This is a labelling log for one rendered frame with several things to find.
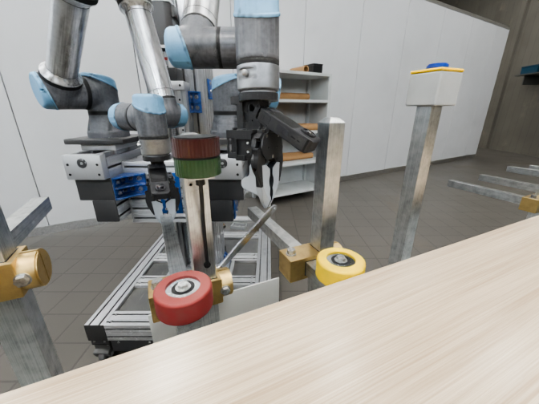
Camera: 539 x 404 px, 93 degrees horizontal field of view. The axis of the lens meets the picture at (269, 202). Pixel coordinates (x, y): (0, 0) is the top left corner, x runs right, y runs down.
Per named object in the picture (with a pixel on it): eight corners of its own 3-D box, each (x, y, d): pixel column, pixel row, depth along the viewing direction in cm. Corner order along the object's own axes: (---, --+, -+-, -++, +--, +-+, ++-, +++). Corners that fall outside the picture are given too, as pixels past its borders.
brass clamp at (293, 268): (277, 268, 56) (277, 248, 54) (328, 255, 61) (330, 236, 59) (291, 285, 50) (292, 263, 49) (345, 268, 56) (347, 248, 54)
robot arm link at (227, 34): (225, 35, 57) (216, 15, 46) (276, 36, 57) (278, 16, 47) (227, 74, 59) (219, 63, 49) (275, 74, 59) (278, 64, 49)
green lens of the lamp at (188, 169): (172, 170, 36) (171, 155, 35) (215, 167, 38) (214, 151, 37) (177, 180, 31) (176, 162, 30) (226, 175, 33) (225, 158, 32)
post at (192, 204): (204, 368, 54) (175, 132, 38) (220, 361, 55) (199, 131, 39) (207, 383, 51) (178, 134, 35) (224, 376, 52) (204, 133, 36)
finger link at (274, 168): (256, 200, 56) (255, 158, 54) (279, 204, 53) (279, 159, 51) (247, 204, 54) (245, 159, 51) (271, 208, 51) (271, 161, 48)
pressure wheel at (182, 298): (162, 333, 42) (151, 275, 38) (210, 318, 45) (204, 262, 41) (165, 377, 35) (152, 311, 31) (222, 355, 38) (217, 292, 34)
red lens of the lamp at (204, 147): (170, 152, 35) (168, 135, 34) (214, 149, 37) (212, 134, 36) (175, 159, 30) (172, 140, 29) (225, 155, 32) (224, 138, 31)
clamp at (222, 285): (151, 304, 45) (147, 280, 43) (226, 283, 51) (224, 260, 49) (153, 326, 40) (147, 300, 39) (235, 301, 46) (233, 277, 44)
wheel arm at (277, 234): (247, 219, 81) (246, 206, 79) (257, 216, 82) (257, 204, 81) (335, 311, 44) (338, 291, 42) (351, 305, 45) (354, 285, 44)
